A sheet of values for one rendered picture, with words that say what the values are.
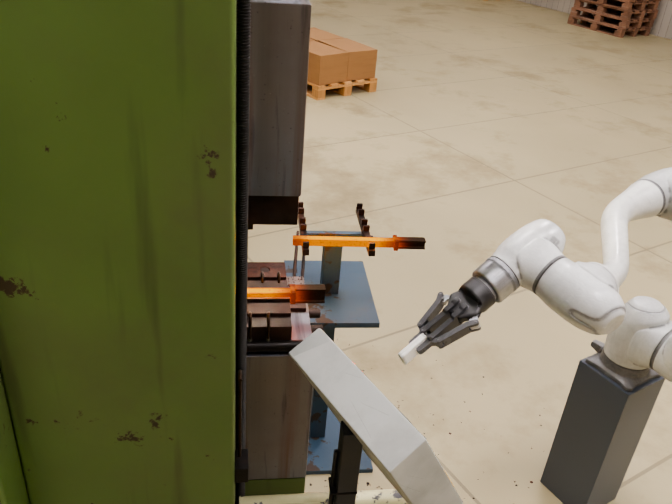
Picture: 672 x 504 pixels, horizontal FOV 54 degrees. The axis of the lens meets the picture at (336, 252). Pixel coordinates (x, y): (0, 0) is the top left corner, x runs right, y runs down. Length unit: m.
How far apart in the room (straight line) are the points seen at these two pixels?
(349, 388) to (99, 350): 0.48
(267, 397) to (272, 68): 0.86
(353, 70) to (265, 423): 5.54
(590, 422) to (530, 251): 1.17
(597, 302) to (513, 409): 1.74
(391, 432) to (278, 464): 0.86
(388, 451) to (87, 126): 0.71
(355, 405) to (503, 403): 1.96
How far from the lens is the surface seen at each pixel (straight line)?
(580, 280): 1.42
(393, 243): 2.13
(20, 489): 1.61
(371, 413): 1.18
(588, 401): 2.49
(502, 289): 1.45
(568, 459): 2.67
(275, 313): 1.72
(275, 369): 1.73
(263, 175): 1.43
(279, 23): 1.34
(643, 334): 2.31
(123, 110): 1.11
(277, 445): 1.91
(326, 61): 6.79
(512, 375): 3.28
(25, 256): 1.26
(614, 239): 1.63
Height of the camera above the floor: 1.98
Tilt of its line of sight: 30 degrees down
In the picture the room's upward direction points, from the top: 5 degrees clockwise
